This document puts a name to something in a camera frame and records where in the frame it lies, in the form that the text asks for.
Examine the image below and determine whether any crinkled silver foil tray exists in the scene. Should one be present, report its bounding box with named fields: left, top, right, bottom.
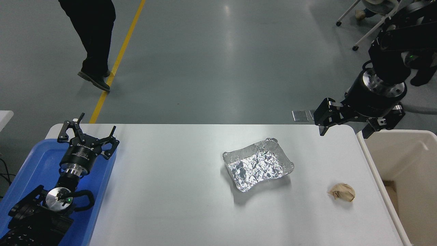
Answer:
left=223, top=138, right=295, bottom=193

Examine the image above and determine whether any black floor cable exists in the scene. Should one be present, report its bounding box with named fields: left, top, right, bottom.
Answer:
left=0, top=157, right=16, bottom=199

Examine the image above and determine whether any white wheeled chair base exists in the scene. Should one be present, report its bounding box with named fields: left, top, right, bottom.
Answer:
left=336, top=0, right=400, bottom=52

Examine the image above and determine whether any large pale plastic bin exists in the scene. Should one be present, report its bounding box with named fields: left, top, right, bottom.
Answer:
left=356, top=129, right=437, bottom=246

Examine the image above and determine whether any white side table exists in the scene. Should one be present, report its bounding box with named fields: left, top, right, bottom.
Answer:
left=0, top=110, right=14, bottom=132

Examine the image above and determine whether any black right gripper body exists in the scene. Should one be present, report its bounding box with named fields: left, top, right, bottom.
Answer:
left=342, top=72, right=405, bottom=119

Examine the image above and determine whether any blue plastic tray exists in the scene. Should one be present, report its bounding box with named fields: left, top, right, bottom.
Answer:
left=0, top=138, right=118, bottom=246

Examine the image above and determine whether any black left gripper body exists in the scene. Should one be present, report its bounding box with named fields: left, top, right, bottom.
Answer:
left=60, top=135, right=102, bottom=170

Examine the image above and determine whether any crumpled tan paper ball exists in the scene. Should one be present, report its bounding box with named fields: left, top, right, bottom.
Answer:
left=328, top=183, right=355, bottom=203

